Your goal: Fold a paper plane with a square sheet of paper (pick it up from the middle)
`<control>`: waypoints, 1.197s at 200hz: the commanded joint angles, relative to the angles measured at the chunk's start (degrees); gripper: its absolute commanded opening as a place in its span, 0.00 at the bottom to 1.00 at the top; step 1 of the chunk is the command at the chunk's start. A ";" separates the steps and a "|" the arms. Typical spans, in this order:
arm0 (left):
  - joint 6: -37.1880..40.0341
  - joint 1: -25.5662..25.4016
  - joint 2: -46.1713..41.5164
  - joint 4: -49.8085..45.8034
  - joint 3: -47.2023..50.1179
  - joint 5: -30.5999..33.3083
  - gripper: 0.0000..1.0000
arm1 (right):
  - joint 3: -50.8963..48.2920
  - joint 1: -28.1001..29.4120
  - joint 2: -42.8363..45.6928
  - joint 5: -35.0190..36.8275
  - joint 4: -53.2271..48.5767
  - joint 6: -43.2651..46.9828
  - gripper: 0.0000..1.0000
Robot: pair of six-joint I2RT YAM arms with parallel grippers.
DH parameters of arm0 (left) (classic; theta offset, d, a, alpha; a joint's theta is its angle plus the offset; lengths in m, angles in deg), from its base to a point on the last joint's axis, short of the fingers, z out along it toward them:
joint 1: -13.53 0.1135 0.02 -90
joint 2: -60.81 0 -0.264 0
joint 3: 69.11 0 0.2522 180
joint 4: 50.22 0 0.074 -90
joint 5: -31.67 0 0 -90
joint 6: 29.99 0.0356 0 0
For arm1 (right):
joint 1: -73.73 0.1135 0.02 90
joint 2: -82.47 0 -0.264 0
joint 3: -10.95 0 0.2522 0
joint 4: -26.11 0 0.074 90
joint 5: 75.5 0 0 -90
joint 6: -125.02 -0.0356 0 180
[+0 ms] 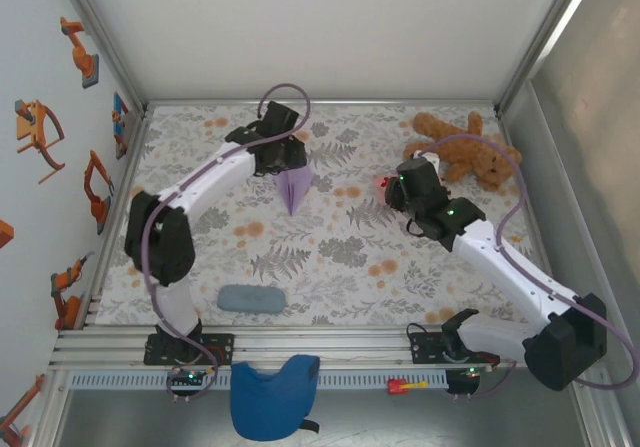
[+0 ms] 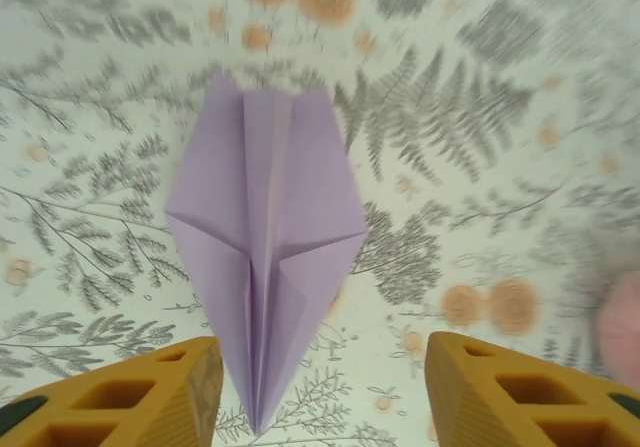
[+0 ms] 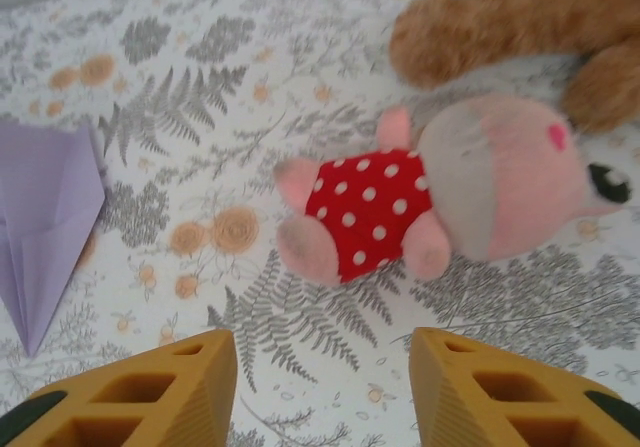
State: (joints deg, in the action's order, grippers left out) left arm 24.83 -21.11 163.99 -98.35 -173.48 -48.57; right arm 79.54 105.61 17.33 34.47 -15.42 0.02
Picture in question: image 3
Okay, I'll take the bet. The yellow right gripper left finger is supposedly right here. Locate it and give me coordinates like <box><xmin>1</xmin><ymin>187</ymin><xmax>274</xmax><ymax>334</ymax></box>
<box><xmin>0</xmin><ymin>329</ymin><xmax>238</xmax><ymax>447</ymax></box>

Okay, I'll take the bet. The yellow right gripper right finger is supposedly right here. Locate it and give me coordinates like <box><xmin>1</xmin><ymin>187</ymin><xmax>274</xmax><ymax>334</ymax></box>
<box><xmin>408</xmin><ymin>326</ymin><xmax>640</xmax><ymax>447</ymax></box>

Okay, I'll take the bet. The purple cloth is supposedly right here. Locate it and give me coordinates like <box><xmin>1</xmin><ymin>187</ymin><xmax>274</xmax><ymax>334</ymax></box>
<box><xmin>0</xmin><ymin>119</ymin><xmax>107</xmax><ymax>359</ymax></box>

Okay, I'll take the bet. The pink plush pig toy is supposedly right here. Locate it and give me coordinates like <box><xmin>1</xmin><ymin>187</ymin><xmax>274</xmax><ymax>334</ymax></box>
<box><xmin>273</xmin><ymin>94</ymin><xmax>633</xmax><ymax>285</ymax></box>

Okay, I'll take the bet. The floral fern print tablecloth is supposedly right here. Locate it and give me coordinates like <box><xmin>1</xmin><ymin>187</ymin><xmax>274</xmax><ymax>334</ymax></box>
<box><xmin>0</xmin><ymin>0</ymin><xmax>640</xmax><ymax>447</ymax></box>

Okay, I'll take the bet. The brown teddy bear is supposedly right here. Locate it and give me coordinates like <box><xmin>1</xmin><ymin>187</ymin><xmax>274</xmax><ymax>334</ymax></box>
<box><xmin>388</xmin><ymin>0</ymin><xmax>640</xmax><ymax>134</ymax></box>

